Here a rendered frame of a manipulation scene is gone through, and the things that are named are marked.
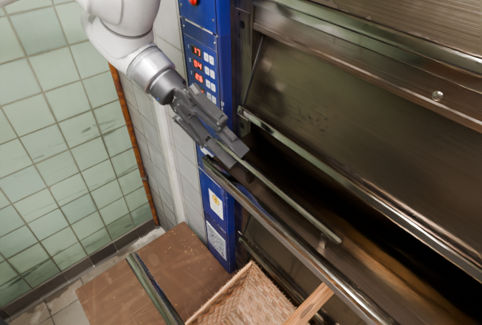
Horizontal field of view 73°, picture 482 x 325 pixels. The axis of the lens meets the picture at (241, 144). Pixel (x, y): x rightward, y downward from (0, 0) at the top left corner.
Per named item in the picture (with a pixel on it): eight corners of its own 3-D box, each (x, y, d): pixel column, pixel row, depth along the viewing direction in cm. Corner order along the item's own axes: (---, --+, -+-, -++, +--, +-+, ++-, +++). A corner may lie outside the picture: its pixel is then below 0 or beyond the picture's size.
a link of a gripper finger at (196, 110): (188, 96, 71) (188, 91, 70) (229, 125, 68) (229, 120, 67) (176, 105, 69) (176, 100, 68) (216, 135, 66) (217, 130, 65)
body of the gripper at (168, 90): (178, 61, 69) (210, 92, 69) (170, 83, 76) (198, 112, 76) (152, 78, 65) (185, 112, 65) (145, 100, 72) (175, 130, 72)
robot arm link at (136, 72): (155, 65, 77) (173, 83, 77) (124, 84, 71) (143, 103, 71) (163, 39, 69) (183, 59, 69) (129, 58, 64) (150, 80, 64)
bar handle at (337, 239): (219, 158, 76) (224, 154, 76) (334, 259, 57) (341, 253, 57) (215, 140, 72) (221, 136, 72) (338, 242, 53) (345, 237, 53)
